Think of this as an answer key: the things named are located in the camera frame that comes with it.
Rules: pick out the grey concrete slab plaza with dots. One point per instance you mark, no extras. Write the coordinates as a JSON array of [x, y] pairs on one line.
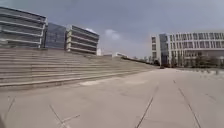
[[113, 100]]

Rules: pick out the row of small trees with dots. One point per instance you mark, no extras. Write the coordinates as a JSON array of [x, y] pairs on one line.
[[196, 61]]

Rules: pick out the dark glass building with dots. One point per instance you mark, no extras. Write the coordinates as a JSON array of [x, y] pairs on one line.
[[55, 36]]

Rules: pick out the wide concrete steps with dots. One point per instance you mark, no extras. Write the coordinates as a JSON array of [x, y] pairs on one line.
[[50, 66]]

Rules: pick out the grey banded building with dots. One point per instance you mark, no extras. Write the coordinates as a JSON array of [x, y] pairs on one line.
[[20, 28], [81, 40]]

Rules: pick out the white building with many windows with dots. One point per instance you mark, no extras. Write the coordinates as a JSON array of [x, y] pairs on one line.
[[193, 45]]

